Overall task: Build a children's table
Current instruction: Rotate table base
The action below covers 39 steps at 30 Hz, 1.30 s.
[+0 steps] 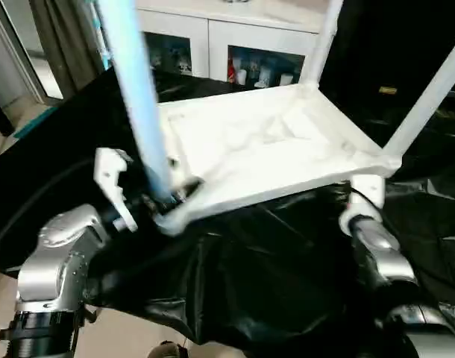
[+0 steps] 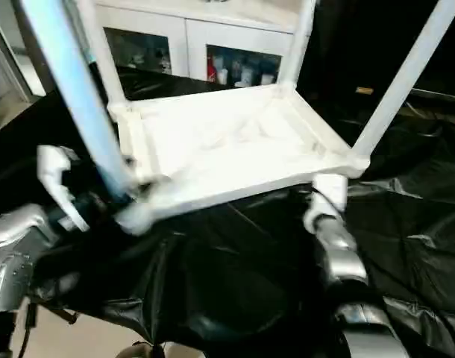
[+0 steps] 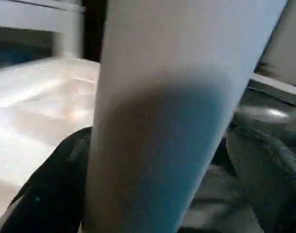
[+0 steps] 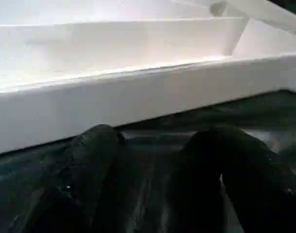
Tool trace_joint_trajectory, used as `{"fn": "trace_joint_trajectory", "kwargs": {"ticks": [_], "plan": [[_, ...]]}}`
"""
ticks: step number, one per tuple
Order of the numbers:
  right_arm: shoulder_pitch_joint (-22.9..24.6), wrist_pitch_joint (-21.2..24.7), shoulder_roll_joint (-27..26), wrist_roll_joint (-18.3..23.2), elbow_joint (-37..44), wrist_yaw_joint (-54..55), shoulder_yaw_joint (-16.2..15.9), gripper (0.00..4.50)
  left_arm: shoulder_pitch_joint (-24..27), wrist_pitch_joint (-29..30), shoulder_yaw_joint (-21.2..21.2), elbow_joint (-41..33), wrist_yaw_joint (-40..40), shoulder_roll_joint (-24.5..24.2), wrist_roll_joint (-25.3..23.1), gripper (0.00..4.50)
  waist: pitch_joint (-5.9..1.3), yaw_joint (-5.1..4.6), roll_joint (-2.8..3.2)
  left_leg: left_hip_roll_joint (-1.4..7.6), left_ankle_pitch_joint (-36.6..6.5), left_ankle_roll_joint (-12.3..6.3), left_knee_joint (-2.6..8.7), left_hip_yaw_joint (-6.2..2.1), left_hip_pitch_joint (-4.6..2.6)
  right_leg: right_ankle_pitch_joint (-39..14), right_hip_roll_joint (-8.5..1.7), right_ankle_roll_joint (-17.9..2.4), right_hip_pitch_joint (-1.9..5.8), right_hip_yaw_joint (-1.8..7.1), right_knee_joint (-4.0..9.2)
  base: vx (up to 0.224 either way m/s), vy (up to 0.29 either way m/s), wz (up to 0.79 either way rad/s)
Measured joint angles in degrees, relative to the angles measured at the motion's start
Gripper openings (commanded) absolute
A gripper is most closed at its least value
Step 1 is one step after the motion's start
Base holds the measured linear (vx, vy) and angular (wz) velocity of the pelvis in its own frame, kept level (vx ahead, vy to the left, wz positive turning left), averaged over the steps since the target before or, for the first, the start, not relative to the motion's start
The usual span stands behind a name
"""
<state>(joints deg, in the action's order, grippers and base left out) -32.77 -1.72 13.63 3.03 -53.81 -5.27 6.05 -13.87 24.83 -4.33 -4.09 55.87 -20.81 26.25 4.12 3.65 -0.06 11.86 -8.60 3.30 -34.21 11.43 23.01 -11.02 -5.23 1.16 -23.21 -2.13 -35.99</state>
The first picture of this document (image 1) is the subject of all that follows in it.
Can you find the white plastic table top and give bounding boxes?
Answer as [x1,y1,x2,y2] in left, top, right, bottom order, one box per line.
[152,84,404,238]

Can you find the white plastic table leg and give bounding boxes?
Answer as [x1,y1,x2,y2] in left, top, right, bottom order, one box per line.
[96,0,178,210]
[304,0,345,94]
[383,31,455,157]

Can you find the black plastic mat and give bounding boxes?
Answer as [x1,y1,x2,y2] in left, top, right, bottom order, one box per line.
[0,69,455,358]

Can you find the black stand leg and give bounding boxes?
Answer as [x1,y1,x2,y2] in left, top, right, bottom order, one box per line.
[81,304,100,325]

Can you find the light blue patterned strip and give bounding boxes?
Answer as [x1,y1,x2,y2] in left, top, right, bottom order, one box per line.
[89,0,115,70]

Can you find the white glass-door cabinet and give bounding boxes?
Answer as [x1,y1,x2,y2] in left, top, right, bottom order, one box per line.
[136,0,342,92]

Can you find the grey-brown curtain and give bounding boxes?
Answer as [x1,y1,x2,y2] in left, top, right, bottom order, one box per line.
[28,0,105,100]

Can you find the black box with yellow label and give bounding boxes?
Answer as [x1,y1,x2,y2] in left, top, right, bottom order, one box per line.
[320,0,437,113]

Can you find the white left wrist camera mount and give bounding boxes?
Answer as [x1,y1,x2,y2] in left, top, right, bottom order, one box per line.
[92,148,139,233]

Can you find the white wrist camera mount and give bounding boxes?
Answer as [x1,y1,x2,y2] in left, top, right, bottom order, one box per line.
[92,148,139,233]
[339,175,386,234]

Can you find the teal plastic frame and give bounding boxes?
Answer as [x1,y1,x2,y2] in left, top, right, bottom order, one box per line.
[13,106,59,139]

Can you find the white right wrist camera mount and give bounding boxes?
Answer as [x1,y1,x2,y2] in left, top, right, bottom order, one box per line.
[339,175,386,234]

